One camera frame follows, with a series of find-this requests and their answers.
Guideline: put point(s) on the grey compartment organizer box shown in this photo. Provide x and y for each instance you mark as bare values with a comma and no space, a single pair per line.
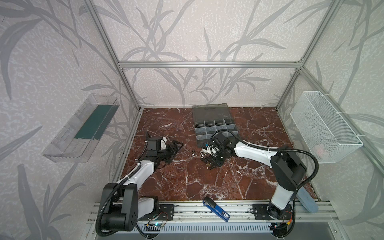
211,118

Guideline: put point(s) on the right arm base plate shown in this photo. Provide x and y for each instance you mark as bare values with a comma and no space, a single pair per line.
271,213

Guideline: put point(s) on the clear acrylic wall shelf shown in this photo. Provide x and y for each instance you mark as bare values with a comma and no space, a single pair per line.
78,139

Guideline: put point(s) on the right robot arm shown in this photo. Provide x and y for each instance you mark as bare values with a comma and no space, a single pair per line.
288,168

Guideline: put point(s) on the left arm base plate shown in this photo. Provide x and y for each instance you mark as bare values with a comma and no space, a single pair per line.
163,212

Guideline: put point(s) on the blue black utility knife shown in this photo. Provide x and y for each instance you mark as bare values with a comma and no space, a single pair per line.
216,209

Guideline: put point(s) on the white wire mesh basket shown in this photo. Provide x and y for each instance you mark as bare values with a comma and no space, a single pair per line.
320,123

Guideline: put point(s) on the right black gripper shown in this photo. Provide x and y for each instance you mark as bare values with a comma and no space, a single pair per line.
211,156

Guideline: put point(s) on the aluminium front rail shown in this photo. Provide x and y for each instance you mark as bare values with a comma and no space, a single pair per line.
242,212

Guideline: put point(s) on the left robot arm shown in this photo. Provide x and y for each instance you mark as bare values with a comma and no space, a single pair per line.
120,206

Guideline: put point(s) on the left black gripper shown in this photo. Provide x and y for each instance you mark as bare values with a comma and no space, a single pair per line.
169,148

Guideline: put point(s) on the pink object in basket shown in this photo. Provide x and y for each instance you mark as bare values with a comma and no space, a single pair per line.
321,151

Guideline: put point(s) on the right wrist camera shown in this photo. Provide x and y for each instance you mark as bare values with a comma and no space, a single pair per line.
210,149

